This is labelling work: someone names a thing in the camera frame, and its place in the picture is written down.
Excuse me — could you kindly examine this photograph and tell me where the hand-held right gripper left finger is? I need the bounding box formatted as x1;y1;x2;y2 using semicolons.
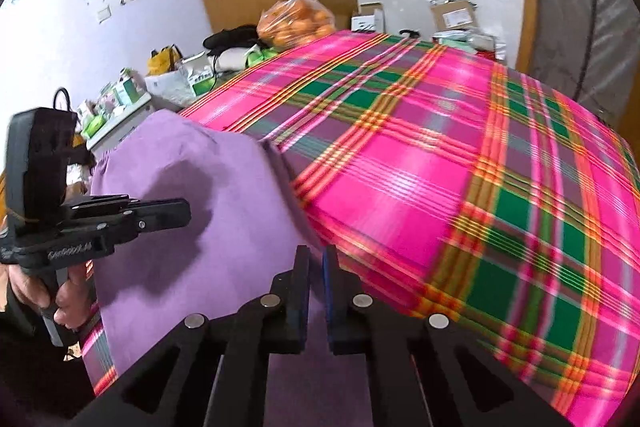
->
70;246;312;427

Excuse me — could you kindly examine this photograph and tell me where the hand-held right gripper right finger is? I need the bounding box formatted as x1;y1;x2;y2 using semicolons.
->
322;246;576;427

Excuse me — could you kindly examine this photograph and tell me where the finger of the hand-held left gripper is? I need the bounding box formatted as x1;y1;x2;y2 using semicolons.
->
65;196;142;214
125;199;192;233

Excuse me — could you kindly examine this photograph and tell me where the purple sweater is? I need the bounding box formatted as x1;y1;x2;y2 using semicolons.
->
87;111;373;427

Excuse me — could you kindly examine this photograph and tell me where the person's left forearm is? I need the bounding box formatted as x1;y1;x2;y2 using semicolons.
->
0;302;96;423

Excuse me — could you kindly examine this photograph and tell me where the person's left hand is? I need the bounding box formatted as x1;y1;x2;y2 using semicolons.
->
7;263;95;333

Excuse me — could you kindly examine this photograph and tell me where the green plastic pack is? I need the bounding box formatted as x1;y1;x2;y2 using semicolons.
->
80;114;106;140

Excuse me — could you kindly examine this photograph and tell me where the green white carton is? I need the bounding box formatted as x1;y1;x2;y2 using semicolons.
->
112;69;141;105

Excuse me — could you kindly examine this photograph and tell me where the white paper bag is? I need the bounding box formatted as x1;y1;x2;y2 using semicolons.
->
145;67;196;108

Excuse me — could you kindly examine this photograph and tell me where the green medicine box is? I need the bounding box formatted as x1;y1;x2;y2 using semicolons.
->
187;67;221;95

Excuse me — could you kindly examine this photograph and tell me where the yellow bag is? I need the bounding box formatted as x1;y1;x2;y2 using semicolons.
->
146;45;183;76

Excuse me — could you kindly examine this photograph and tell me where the white rolled cloth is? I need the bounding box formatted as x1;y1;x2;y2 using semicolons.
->
215;47;253;70

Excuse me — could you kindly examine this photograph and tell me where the pink green plaid blanket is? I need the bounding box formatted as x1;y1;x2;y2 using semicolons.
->
80;31;640;427

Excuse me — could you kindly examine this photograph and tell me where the green tissue pack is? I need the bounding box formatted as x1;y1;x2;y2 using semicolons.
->
247;44;278;66

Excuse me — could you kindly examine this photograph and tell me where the black bag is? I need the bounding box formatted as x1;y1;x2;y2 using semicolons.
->
202;25;258;52

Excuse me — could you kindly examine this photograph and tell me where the bag of oranges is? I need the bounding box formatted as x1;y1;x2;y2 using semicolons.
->
256;0;336;50

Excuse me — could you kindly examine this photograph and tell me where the small white box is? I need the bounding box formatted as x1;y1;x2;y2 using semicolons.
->
351;3;385;32

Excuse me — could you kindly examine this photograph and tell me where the grey plastic parcel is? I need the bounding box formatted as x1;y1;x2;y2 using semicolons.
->
432;29;501;52

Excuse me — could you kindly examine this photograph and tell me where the brown cardboard box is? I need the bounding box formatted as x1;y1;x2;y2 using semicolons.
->
430;0;478;32

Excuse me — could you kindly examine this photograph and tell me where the grey plastic door curtain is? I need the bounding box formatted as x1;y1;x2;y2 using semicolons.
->
530;0;640;148

